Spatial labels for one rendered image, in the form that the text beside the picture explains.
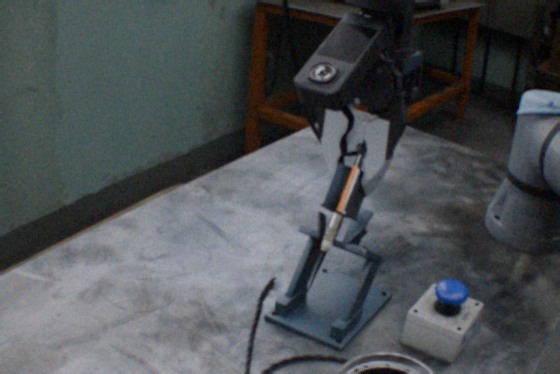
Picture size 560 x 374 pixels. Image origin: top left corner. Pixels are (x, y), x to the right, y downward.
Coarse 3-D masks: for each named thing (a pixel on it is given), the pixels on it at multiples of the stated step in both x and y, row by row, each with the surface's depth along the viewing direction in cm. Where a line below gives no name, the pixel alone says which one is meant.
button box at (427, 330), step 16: (432, 288) 70; (416, 304) 68; (432, 304) 68; (464, 304) 68; (480, 304) 68; (416, 320) 66; (432, 320) 65; (448, 320) 65; (464, 320) 65; (416, 336) 67; (432, 336) 65; (448, 336) 64; (464, 336) 65; (432, 352) 66; (448, 352) 65
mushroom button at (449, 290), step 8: (448, 280) 67; (440, 288) 66; (448, 288) 65; (456, 288) 65; (464, 288) 66; (440, 296) 65; (448, 296) 65; (456, 296) 64; (464, 296) 65; (448, 304) 65; (456, 304) 64
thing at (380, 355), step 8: (376, 352) 61; (384, 352) 61; (392, 352) 61; (352, 360) 59; (360, 360) 60; (368, 360) 61; (376, 360) 61; (384, 360) 61; (392, 360) 61; (400, 360) 60; (408, 360) 60; (416, 360) 60; (344, 368) 58; (352, 368) 60; (360, 368) 60; (400, 368) 60; (408, 368) 60; (416, 368) 60; (424, 368) 59
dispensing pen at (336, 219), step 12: (360, 144) 66; (360, 156) 66; (336, 168) 65; (348, 168) 65; (360, 168) 67; (336, 180) 65; (348, 180) 65; (336, 192) 65; (324, 204) 65; (336, 204) 65; (336, 216) 66; (336, 228) 66; (324, 240) 66; (324, 252) 66
